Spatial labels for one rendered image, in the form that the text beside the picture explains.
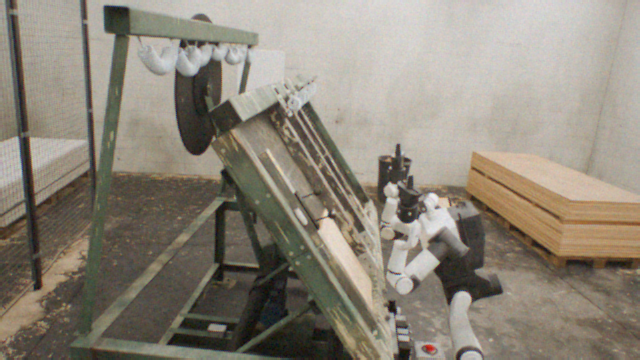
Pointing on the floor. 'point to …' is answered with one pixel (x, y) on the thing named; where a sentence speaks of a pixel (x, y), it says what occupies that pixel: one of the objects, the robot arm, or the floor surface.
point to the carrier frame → (105, 348)
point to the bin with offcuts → (388, 174)
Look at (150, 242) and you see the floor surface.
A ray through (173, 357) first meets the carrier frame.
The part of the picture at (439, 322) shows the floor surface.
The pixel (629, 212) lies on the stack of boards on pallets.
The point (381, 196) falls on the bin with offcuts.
